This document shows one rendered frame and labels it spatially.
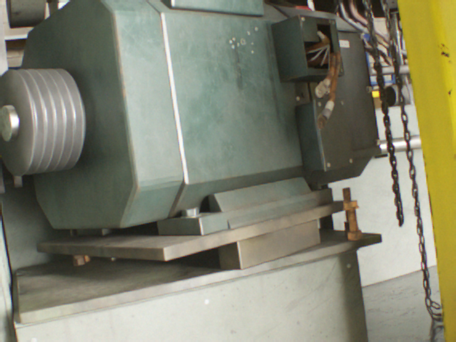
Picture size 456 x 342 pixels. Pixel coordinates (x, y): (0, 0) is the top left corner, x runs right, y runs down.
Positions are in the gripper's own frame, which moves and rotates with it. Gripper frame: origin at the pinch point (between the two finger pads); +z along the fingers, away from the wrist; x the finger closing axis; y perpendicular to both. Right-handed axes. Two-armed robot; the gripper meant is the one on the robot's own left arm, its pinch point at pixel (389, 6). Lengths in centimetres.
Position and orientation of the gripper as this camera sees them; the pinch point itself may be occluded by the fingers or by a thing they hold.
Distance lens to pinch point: 159.0
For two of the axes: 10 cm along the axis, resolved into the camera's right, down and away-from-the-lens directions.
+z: -9.4, 1.4, 3.2
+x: 3.2, -0.6, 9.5
